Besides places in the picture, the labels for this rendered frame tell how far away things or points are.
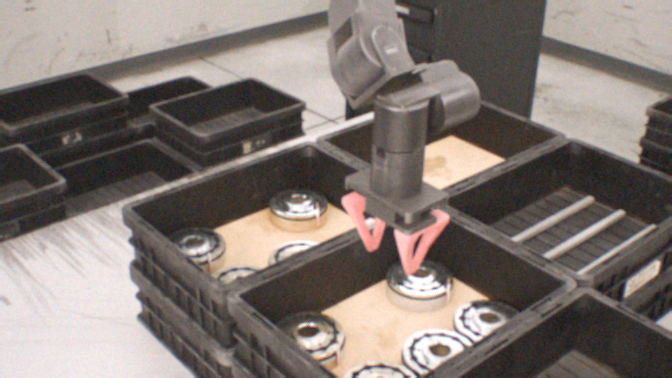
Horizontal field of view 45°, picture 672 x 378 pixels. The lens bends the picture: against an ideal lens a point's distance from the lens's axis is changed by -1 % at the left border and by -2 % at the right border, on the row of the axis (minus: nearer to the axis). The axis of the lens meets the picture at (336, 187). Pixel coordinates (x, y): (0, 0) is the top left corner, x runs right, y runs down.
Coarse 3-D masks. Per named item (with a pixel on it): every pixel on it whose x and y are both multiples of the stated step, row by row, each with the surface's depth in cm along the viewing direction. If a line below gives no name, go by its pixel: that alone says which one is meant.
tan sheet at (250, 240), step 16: (336, 208) 149; (240, 224) 144; (256, 224) 144; (272, 224) 144; (336, 224) 144; (352, 224) 144; (240, 240) 139; (256, 240) 139; (272, 240) 139; (288, 240) 140; (304, 240) 140; (320, 240) 140; (240, 256) 135; (256, 256) 135
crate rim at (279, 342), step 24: (456, 216) 128; (360, 240) 122; (288, 264) 115; (528, 264) 117; (240, 288) 110; (240, 312) 106; (528, 312) 106; (264, 336) 103; (288, 336) 101; (288, 360) 100; (312, 360) 98; (456, 360) 98
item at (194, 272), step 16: (304, 144) 150; (320, 144) 150; (256, 160) 144; (336, 160) 145; (208, 176) 138; (224, 176) 139; (160, 192) 133; (176, 192) 134; (128, 208) 128; (128, 224) 127; (144, 224) 125; (144, 240) 124; (160, 240) 120; (336, 240) 121; (176, 256) 117; (304, 256) 117; (192, 272) 114; (256, 272) 114; (208, 288) 112; (224, 288) 110
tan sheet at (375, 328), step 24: (384, 288) 128; (456, 288) 128; (336, 312) 122; (360, 312) 122; (384, 312) 122; (408, 312) 122; (432, 312) 122; (360, 336) 117; (384, 336) 117; (408, 336) 117; (360, 360) 113
